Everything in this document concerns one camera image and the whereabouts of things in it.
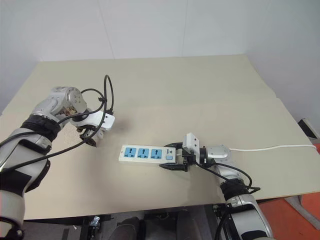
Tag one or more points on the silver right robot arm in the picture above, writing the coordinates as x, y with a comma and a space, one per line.
250, 217

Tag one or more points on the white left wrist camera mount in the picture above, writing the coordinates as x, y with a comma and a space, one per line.
105, 121

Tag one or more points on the grey chair base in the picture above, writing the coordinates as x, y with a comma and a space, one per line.
302, 207

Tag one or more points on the white power strip blue sockets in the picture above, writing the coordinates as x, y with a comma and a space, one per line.
140, 153

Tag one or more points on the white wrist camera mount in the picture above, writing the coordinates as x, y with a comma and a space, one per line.
191, 142
105, 121

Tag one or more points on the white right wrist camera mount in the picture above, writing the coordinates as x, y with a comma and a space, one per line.
191, 142

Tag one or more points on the metal table bracket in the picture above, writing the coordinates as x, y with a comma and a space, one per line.
95, 222

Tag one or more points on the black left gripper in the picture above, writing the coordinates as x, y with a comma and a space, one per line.
85, 132

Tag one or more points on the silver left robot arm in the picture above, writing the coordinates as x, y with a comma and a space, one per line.
56, 100

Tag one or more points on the dark rounded shape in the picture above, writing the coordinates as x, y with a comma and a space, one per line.
128, 228

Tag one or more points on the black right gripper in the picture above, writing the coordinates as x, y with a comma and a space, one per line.
187, 161

